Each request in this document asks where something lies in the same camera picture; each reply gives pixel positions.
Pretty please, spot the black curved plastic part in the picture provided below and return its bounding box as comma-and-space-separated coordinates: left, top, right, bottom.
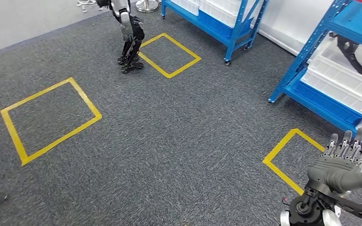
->
329, 31, 362, 84

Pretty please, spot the blue metal shelf cart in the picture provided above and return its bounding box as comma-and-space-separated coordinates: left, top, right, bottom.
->
268, 0, 362, 155
161, 0, 270, 66

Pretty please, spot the round chrome stand base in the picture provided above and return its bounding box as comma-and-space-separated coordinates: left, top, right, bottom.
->
135, 0, 160, 13

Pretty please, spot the blue plastic crate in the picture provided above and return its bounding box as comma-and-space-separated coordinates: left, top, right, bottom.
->
288, 79, 362, 127
198, 11, 252, 39

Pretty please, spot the silver black humanoid robot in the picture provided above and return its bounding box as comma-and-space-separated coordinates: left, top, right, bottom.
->
96, 0, 146, 74

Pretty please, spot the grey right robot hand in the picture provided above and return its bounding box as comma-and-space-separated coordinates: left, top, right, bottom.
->
307, 128, 362, 194

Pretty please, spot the yellow floor tape square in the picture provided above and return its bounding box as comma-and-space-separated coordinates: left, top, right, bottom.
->
262, 128, 325, 196
0, 77, 103, 167

